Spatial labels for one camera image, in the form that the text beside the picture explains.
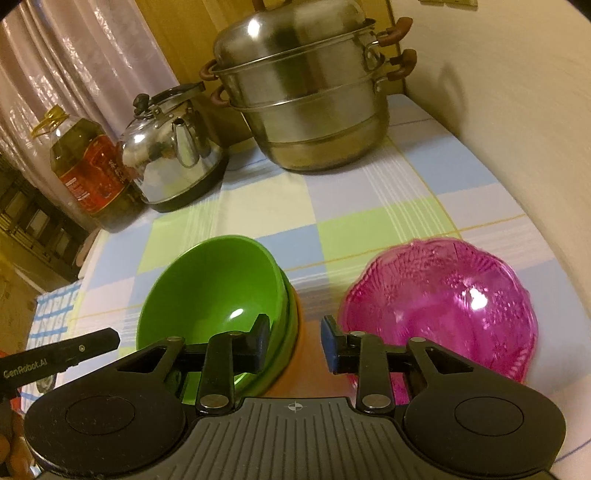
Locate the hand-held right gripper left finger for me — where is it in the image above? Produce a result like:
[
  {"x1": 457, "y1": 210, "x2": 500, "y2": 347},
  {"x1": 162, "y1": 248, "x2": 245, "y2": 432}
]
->
[{"x1": 111, "y1": 314, "x2": 271, "y2": 412}]

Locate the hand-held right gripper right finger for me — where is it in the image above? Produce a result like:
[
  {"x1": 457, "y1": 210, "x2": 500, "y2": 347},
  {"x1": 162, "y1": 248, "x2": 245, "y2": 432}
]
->
[{"x1": 321, "y1": 315, "x2": 476, "y2": 412}]

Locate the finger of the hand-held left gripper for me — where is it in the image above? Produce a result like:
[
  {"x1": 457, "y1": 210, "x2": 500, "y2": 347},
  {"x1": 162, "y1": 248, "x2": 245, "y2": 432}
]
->
[{"x1": 0, "y1": 328, "x2": 122, "y2": 394}]

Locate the green bowl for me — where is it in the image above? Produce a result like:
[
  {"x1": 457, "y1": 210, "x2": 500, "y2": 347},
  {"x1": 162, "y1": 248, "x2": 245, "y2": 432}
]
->
[
  {"x1": 235, "y1": 258, "x2": 299, "y2": 398},
  {"x1": 136, "y1": 235, "x2": 289, "y2": 393}
]

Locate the pink glass bowl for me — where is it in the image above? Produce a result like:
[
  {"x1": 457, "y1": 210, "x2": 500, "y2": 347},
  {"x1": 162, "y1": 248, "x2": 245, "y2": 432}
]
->
[{"x1": 337, "y1": 239, "x2": 540, "y2": 404}]

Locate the person's left hand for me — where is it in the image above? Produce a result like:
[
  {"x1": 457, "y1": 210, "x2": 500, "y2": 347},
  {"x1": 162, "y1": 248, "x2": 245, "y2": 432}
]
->
[{"x1": 0, "y1": 406, "x2": 29, "y2": 472}]

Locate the orange bowl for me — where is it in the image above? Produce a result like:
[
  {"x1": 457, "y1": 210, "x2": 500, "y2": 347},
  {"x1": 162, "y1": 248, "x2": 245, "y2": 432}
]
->
[{"x1": 261, "y1": 295, "x2": 356, "y2": 398}]

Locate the blue checked towel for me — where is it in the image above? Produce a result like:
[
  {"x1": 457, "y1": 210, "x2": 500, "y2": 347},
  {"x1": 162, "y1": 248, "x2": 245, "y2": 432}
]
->
[{"x1": 25, "y1": 279, "x2": 86, "y2": 354}]

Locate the dark wooden cabinet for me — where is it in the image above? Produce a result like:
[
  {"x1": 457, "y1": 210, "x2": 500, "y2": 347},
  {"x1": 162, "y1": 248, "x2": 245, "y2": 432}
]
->
[{"x1": 0, "y1": 161, "x2": 95, "y2": 283}]

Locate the checkered tablecloth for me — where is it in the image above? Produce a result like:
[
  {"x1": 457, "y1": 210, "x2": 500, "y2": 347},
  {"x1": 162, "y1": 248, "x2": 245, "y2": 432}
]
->
[{"x1": 14, "y1": 92, "x2": 591, "y2": 462}]

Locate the cooking oil bottle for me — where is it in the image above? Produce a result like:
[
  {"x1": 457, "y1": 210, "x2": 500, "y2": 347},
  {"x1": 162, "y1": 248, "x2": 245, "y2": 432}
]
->
[{"x1": 31, "y1": 105, "x2": 144, "y2": 234}]

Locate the stainless steel kettle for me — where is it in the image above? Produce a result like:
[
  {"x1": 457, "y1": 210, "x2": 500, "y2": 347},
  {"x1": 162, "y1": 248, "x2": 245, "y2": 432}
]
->
[{"x1": 117, "y1": 82, "x2": 230, "y2": 213}]

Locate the stainless steel steamer pot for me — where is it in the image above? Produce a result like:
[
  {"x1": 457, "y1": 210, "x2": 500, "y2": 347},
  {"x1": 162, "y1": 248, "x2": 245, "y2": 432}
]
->
[{"x1": 199, "y1": 0, "x2": 417, "y2": 174}]

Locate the translucent curtain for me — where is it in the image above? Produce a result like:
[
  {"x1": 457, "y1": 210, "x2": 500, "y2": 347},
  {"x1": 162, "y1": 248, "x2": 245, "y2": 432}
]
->
[{"x1": 0, "y1": 0, "x2": 185, "y2": 232}]

